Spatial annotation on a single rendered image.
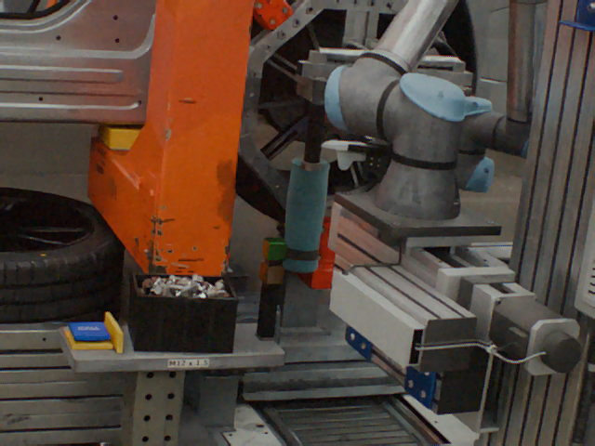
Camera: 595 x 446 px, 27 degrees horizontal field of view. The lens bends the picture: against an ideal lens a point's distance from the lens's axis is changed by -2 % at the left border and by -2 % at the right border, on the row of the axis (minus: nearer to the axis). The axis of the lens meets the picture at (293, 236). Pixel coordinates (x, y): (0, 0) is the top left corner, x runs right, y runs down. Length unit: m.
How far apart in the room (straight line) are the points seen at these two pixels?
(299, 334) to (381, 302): 1.26
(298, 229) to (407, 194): 0.73
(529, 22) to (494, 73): 0.97
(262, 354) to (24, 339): 0.52
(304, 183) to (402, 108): 0.72
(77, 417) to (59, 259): 0.35
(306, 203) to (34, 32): 0.75
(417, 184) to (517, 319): 0.36
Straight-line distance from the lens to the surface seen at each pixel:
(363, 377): 3.26
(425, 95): 2.15
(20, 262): 2.75
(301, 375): 3.19
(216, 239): 2.62
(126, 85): 3.03
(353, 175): 3.15
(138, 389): 2.48
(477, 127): 2.57
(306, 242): 2.89
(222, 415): 3.02
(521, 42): 2.45
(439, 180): 2.18
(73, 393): 2.75
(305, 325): 3.28
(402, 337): 1.93
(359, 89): 2.24
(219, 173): 2.58
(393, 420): 3.25
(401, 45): 2.31
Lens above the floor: 1.36
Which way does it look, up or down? 16 degrees down
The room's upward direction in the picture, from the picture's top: 7 degrees clockwise
